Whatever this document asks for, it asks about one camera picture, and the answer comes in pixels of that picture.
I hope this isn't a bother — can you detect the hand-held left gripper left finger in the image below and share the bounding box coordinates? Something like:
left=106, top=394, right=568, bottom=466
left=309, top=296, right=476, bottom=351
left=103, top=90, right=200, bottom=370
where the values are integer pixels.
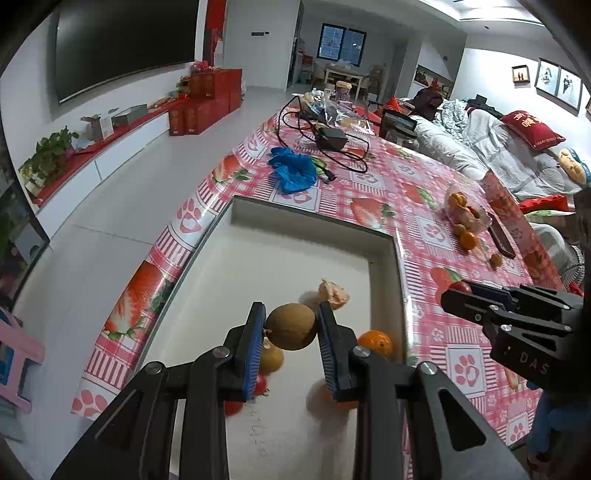
left=51, top=301, right=267, bottom=480

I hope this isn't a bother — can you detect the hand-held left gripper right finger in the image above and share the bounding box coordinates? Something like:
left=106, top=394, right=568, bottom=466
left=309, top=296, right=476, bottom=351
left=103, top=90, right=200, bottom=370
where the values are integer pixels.
left=316, top=301, right=532, bottom=480

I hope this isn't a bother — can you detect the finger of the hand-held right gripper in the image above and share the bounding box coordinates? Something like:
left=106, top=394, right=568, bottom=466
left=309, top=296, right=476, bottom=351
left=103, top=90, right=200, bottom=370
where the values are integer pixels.
left=468, top=281, right=522, bottom=309
left=441, top=288, right=513, bottom=326

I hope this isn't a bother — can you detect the white rectangular tray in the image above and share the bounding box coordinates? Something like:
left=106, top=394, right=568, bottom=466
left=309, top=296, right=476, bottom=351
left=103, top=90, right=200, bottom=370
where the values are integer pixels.
left=124, top=195, right=409, bottom=480

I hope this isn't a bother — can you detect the strawberry print tablecloth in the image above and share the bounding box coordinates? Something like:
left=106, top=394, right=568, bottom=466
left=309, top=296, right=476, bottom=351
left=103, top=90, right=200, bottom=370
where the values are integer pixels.
left=71, top=104, right=568, bottom=480

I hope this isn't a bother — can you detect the clear glass bowl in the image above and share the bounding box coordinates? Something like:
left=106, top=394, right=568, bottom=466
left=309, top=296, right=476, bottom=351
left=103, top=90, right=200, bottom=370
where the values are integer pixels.
left=444, top=184, right=490, bottom=234

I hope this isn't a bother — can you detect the white floor fan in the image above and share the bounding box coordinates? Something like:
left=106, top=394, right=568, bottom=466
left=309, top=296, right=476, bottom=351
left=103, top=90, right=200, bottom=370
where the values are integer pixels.
left=556, top=244, right=587, bottom=296

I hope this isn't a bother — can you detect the person's leg in jeans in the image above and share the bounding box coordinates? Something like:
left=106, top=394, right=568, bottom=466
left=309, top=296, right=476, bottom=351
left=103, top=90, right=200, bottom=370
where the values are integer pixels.
left=526, top=390, right=578, bottom=467

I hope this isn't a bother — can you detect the red and green cushion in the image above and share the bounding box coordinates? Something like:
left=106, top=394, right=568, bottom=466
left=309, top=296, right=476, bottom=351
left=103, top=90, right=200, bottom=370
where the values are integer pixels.
left=519, top=195, right=571, bottom=217

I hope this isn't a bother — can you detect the plush toy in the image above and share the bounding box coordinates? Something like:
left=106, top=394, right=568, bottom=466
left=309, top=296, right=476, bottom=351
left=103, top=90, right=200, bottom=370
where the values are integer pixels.
left=556, top=148, right=591, bottom=186

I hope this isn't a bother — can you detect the grey sofa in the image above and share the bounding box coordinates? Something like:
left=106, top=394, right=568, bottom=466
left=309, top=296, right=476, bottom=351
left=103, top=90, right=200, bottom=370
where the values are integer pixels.
left=406, top=90, right=591, bottom=217

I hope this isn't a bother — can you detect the red pillow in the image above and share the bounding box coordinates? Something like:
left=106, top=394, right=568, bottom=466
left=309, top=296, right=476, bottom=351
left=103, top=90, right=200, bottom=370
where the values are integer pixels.
left=500, top=110, right=566, bottom=149

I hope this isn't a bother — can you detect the dark bag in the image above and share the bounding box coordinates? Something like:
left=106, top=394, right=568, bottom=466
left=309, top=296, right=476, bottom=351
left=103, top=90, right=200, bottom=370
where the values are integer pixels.
left=411, top=88, right=444, bottom=123

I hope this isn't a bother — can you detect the framed portrait photo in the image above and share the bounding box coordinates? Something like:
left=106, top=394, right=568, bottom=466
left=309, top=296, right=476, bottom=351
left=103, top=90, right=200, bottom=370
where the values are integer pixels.
left=556, top=67, right=583, bottom=112
left=536, top=58, right=560, bottom=95

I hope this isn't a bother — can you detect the clear plastic bag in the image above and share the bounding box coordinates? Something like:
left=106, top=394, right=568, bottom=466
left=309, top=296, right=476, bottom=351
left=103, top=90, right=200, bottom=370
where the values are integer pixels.
left=305, top=90, right=375, bottom=132

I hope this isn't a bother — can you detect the pink stool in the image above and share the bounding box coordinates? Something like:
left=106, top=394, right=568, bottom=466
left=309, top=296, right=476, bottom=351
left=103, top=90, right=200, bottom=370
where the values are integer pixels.
left=0, top=309, right=46, bottom=414

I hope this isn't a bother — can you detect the white and red television cabinet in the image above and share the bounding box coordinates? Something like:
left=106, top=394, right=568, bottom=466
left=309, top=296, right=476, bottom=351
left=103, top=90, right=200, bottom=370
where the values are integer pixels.
left=18, top=99, right=190, bottom=224

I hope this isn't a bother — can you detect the stack of red gift boxes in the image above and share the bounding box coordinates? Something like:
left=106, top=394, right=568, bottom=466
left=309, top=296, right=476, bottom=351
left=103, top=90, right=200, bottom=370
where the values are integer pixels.
left=167, top=68, right=243, bottom=137

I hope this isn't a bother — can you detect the white side table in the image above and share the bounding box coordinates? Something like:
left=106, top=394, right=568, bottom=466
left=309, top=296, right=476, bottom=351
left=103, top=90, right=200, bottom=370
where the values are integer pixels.
left=323, top=65, right=370, bottom=93

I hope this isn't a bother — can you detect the grey cardboard box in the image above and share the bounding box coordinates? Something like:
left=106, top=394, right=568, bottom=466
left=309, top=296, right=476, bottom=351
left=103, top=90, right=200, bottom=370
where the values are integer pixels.
left=112, top=104, right=148, bottom=127

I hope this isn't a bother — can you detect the white open box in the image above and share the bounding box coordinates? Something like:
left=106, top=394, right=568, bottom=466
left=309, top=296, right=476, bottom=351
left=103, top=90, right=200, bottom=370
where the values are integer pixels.
left=81, top=113, right=116, bottom=141

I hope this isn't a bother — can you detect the green potted plant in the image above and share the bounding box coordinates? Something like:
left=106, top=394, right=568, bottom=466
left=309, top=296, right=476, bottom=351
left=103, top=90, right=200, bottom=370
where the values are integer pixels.
left=18, top=128, right=79, bottom=185

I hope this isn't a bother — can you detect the dark window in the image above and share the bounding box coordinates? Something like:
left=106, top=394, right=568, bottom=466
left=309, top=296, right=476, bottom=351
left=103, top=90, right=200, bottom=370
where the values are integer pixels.
left=318, top=23, right=368, bottom=66

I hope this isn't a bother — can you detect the black television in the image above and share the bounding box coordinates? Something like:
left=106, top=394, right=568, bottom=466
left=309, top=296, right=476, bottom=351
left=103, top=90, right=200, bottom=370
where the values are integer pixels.
left=54, top=0, right=200, bottom=104

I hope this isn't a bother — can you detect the wide wall painting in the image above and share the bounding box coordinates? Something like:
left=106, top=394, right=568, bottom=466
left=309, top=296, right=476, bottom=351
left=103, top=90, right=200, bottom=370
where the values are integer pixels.
left=413, top=65, right=455, bottom=90

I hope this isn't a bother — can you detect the black power adapter with cable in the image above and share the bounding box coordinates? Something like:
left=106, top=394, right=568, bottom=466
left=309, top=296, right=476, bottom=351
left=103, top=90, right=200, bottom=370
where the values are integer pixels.
left=276, top=95, right=370, bottom=182

